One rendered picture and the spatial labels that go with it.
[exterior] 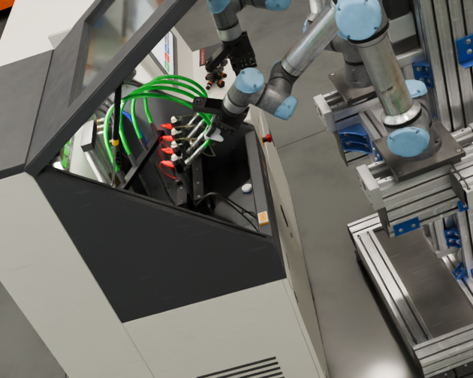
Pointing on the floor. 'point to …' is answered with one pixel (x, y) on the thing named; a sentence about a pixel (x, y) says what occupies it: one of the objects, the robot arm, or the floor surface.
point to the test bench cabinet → (230, 337)
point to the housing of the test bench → (41, 215)
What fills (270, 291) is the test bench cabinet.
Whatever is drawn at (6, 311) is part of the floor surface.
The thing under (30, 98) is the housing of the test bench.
